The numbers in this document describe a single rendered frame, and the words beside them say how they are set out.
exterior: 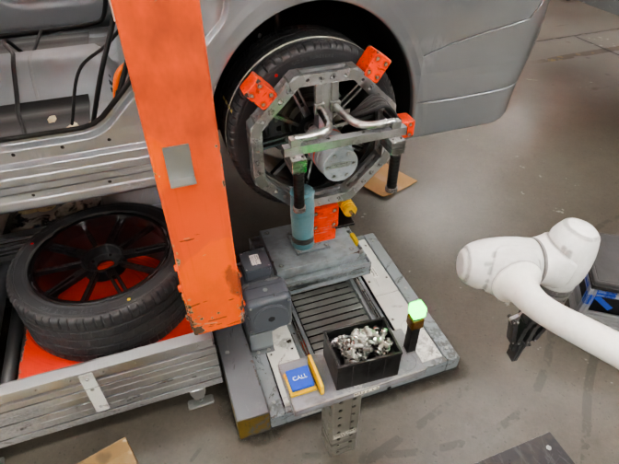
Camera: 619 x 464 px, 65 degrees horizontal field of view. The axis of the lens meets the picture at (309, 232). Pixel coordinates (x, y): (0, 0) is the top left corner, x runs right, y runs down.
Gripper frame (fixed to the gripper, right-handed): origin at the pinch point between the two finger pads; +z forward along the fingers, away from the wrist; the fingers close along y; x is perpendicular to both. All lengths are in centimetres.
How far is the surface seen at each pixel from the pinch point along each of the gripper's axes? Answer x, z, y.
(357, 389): 9.6, 26.2, -36.9
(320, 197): 84, 10, -35
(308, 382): 13, 24, -51
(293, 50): 93, -44, -46
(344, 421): 12, 49, -38
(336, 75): 85, -39, -32
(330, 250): 95, 49, -25
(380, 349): 14.8, 14.6, -30.0
